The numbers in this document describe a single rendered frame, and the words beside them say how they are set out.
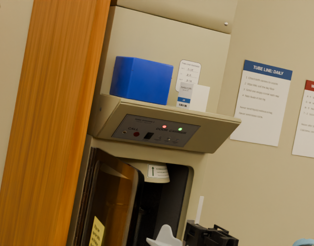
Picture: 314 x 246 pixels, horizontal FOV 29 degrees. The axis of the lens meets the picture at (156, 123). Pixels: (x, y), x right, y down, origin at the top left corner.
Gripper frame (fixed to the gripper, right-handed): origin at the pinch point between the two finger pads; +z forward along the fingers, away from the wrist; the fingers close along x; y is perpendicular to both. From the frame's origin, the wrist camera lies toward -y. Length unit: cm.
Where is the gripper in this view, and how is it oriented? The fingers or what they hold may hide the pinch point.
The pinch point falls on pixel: (174, 243)
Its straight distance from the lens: 137.0
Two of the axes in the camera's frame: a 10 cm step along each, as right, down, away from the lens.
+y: 1.8, -9.8, -0.5
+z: -4.5, -1.3, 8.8
